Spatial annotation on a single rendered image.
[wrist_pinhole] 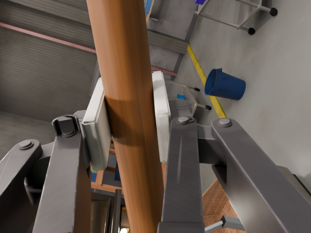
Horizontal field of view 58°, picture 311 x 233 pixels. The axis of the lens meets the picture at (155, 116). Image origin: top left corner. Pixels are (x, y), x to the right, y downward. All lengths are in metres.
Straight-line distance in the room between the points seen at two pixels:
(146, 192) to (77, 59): 7.72
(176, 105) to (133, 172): 0.05
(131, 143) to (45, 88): 8.30
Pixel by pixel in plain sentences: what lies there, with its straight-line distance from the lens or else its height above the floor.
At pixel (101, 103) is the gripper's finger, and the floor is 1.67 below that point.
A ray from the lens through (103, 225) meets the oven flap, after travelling 2.05.
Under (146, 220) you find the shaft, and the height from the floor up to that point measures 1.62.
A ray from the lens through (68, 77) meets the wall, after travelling 8.14.
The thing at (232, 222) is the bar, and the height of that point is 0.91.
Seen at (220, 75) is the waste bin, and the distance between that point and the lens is 3.66.
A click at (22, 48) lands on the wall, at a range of 8.23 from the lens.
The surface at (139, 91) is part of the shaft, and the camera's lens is 0.16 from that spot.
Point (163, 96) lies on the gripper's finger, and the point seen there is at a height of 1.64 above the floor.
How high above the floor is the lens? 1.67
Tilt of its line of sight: 10 degrees down
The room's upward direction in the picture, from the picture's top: 76 degrees counter-clockwise
